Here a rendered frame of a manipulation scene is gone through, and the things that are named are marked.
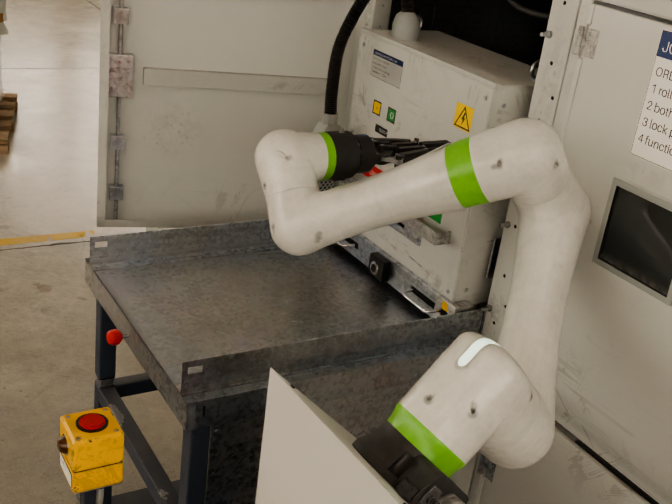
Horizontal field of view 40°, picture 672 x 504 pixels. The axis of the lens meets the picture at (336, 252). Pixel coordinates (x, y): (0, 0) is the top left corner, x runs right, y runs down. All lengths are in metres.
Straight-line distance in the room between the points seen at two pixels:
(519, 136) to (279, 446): 0.61
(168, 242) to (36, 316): 1.58
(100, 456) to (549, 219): 0.83
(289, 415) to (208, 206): 1.11
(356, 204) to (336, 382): 0.38
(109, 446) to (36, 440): 1.52
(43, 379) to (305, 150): 1.83
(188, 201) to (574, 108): 1.06
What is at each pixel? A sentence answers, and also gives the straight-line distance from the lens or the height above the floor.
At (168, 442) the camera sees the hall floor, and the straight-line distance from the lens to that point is 2.98.
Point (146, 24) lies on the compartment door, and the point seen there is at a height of 1.34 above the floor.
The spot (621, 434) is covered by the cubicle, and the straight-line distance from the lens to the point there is 1.72.
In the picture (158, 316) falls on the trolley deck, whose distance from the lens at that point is 1.91.
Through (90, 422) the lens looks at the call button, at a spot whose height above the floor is 0.91.
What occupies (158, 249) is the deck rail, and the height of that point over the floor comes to 0.87.
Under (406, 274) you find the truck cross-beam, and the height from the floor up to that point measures 0.92.
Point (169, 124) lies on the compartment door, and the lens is 2.28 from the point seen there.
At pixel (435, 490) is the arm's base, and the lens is 1.26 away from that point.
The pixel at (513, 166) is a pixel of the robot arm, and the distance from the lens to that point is 1.49.
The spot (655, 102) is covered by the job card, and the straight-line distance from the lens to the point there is 1.58.
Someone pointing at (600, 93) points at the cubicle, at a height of 1.44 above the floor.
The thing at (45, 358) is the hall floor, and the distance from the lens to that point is 3.40.
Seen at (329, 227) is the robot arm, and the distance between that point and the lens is 1.60.
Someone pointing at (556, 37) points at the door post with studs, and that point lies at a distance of 1.77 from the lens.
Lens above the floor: 1.76
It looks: 24 degrees down
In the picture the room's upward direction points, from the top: 8 degrees clockwise
